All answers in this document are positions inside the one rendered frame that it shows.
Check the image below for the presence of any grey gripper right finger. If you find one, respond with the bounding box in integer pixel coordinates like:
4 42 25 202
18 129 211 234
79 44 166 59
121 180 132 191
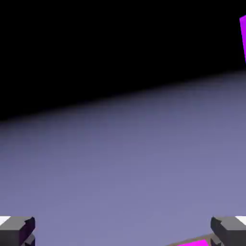
210 215 246 246

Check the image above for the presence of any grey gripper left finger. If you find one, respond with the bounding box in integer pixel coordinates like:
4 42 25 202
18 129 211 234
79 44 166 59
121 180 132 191
0 216 36 246

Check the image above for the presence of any small magenta cube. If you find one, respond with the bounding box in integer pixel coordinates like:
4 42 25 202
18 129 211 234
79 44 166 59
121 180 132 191
176 239 210 246

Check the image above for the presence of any large magenta box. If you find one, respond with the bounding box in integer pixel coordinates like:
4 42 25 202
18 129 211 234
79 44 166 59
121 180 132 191
239 15 246 63

